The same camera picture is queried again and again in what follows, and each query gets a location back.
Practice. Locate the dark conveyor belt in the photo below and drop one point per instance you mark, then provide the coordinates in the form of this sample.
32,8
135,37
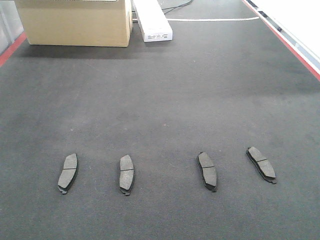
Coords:
217,87

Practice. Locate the cardboard box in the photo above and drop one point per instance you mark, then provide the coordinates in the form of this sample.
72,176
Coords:
95,23

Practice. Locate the long white box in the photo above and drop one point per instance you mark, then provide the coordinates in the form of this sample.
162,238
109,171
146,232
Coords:
152,22

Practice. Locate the red conveyor frame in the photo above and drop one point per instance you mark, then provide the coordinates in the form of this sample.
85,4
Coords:
290,46

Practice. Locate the brake pad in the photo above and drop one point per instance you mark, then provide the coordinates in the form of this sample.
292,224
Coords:
262,164
68,173
208,171
127,174

